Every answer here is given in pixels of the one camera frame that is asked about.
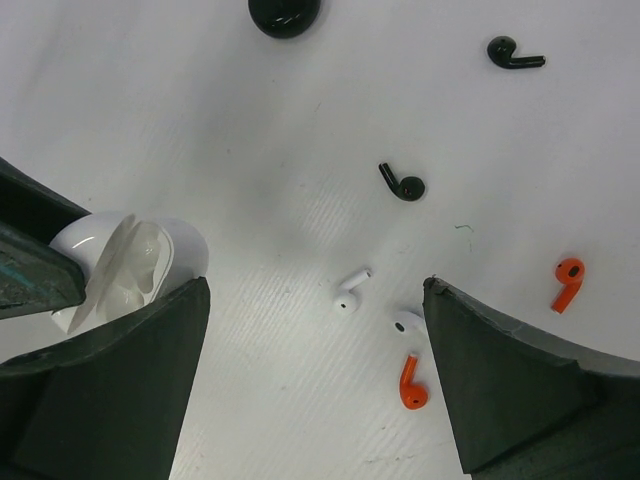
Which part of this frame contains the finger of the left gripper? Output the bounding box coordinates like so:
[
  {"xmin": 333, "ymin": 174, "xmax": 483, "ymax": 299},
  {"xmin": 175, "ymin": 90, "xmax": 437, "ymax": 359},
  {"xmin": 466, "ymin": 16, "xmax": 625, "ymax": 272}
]
[{"xmin": 1, "ymin": 160, "xmax": 89, "ymax": 320}]

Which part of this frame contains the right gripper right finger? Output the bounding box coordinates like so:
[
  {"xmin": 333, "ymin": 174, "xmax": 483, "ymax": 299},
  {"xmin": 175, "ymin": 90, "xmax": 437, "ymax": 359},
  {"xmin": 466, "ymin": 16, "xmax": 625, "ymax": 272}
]
[{"xmin": 423, "ymin": 276, "xmax": 639, "ymax": 479}]

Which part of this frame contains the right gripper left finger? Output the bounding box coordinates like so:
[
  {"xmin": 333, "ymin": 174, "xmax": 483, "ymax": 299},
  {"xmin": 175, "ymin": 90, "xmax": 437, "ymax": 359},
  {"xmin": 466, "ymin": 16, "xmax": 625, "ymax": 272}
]
[{"xmin": 1, "ymin": 277, "xmax": 210, "ymax": 479}]

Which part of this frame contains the white charging case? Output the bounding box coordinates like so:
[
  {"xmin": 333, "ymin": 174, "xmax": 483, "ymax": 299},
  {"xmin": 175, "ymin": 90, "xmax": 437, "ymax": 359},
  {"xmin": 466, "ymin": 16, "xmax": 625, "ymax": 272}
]
[{"xmin": 50, "ymin": 212, "xmax": 209, "ymax": 335}]

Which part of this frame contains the white earbud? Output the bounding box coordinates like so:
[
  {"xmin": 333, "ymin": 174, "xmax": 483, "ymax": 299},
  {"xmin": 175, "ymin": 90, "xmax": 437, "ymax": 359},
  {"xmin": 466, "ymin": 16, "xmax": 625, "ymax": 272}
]
[
  {"xmin": 334, "ymin": 268, "xmax": 372, "ymax": 315},
  {"xmin": 392, "ymin": 311, "xmax": 428, "ymax": 352}
]

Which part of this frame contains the black charging case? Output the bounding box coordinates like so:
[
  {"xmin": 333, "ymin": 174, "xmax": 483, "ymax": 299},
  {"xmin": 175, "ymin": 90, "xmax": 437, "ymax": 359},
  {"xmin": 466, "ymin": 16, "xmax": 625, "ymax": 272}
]
[{"xmin": 248, "ymin": 0, "xmax": 321, "ymax": 39}]

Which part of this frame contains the orange earbud near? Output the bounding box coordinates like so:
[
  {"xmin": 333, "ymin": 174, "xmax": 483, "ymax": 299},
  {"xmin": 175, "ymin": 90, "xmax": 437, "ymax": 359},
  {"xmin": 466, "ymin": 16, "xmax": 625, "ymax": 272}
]
[{"xmin": 399, "ymin": 354, "xmax": 429, "ymax": 410}]

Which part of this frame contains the orange earbud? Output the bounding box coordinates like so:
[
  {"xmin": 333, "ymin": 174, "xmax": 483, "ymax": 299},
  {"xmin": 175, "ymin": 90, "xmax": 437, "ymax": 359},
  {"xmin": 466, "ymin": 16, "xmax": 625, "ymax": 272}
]
[
  {"xmin": 551, "ymin": 258, "xmax": 586, "ymax": 314},
  {"xmin": 399, "ymin": 354, "xmax": 429, "ymax": 410}
]

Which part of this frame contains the orange earbud far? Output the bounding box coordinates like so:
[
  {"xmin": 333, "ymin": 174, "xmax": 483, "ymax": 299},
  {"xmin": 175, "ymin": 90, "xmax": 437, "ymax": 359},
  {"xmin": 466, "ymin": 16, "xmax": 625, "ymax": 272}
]
[{"xmin": 551, "ymin": 258, "xmax": 586, "ymax": 314}]

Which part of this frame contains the black earbud near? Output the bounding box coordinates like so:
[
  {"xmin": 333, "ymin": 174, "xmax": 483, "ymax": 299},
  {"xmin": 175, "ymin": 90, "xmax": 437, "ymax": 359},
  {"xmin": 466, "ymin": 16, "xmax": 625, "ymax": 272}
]
[{"xmin": 378, "ymin": 162, "xmax": 426, "ymax": 202}]

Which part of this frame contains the black earbud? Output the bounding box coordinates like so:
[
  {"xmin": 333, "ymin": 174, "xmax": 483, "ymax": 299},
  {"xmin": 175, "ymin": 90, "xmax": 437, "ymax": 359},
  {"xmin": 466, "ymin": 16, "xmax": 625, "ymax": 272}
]
[
  {"xmin": 378, "ymin": 162, "xmax": 426, "ymax": 202},
  {"xmin": 486, "ymin": 36, "xmax": 546, "ymax": 70}
]

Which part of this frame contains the black earbud far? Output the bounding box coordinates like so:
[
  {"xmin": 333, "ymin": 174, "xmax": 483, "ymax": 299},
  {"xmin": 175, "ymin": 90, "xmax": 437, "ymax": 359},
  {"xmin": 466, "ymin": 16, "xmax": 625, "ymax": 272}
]
[{"xmin": 486, "ymin": 36, "xmax": 546, "ymax": 70}]

